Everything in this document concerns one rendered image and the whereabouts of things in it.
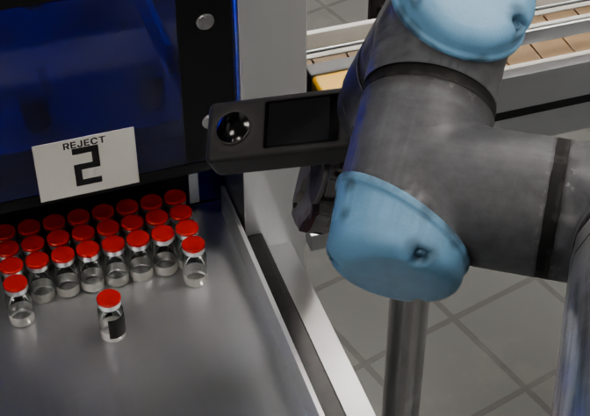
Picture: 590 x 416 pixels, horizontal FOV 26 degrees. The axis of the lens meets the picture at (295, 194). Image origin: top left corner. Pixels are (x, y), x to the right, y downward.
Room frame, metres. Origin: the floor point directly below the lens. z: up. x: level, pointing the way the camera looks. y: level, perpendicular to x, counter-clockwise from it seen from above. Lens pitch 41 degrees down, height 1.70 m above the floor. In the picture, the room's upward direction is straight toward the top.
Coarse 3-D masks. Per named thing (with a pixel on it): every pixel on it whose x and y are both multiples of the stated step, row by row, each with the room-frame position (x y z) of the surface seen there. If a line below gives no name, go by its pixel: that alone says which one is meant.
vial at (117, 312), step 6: (120, 300) 0.76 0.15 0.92; (114, 306) 0.75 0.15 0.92; (120, 306) 0.76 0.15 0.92; (102, 312) 0.76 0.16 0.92; (108, 312) 0.75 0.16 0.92; (114, 312) 0.76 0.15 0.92; (120, 312) 0.76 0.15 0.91; (102, 318) 0.75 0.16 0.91; (108, 318) 0.75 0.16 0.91; (114, 318) 0.75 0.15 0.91; (102, 324) 0.75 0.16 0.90; (102, 330) 0.75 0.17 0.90; (108, 330) 0.75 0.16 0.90; (102, 336) 0.76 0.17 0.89; (108, 336) 0.75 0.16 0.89
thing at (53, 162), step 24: (48, 144) 0.82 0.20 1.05; (72, 144) 0.82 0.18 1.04; (96, 144) 0.83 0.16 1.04; (120, 144) 0.84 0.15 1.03; (48, 168) 0.82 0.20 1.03; (72, 168) 0.82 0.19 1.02; (96, 168) 0.83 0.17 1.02; (120, 168) 0.84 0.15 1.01; (48, 192) 0.82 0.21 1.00; (72, 192) 0.82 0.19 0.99
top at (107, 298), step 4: (100, 292) 0.77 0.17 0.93; (104, 292) 0.77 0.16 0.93; (108, 292) 0.77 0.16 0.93; (112, 292) 0.77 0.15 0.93; (116, 292) 0.77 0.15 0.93; (100, 296) 0.76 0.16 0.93; (104, 296) 0.76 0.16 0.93; (108, 296) 0.76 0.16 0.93; (112, 296) 0.76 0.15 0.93; (116, 296) 0.76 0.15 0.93; (120, 296) 0.76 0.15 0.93; (100, 300) 0.76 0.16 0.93; (104, 300) 0.76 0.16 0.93; (108, 300) 0.76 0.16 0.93; (112, 300) 0.76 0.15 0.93; (116, 300) 0.76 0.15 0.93; (100, 304) 0.75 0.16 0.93; (104, 304) 0.75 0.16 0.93; (108, 304) 0.75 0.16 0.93; (112, 304) 0.75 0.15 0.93; (116, 304) 0.76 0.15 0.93
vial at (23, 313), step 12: (12, 276) 0.79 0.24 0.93; (24, 276) 0.79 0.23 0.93; (12, 288) 0.77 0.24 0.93; (24, 288) 0.77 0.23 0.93; (12, 300) 0.77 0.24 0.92; (24, 300) 0.77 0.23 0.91; (12, 312) 0.77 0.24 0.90; (24, 312) 0.77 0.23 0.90; (12, 324) 0.77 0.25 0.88; (24, 324) 0.77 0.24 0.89
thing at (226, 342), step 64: (0, 320) 0.78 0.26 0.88; (64, 320) 0.78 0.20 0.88; (128, 320) 0.78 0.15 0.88; (192, 320) 0.78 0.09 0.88; (256, 320) 0.78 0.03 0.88; (0, 384) 0.71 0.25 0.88; (64, 384) 0.71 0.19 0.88; (128, 384) 0.71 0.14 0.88; (192, 384) 0.71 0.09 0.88; (256, 384) 0.71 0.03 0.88
